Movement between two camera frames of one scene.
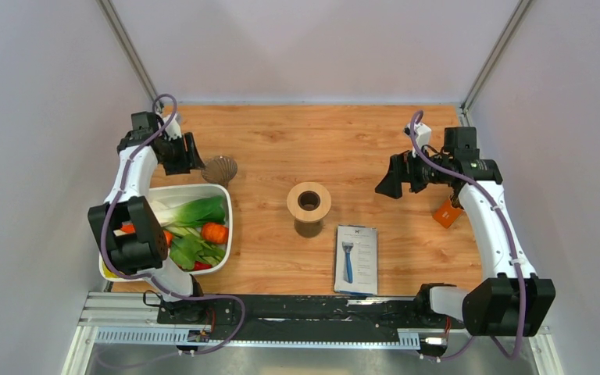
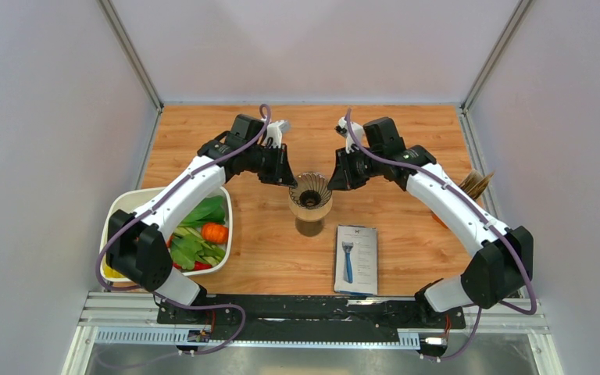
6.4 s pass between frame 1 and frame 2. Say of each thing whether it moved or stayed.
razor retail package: stayed
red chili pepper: stayed
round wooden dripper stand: stayed
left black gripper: moved
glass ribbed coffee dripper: moved
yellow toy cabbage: stayed
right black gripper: moved
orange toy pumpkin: stayed
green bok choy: stayed
